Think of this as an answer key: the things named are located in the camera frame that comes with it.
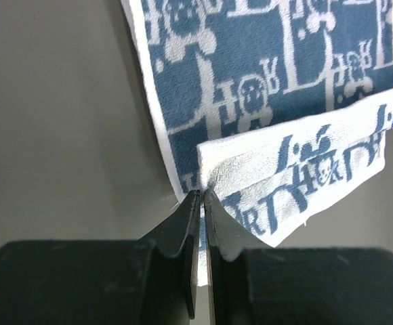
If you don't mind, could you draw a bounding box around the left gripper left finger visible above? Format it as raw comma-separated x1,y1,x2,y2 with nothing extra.
0,190,201,324

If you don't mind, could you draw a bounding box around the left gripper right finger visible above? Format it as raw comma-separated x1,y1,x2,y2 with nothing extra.
204,191,393,324

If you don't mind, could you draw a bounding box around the white blue patterned towel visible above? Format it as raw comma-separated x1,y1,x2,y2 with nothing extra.
120,0,393,287

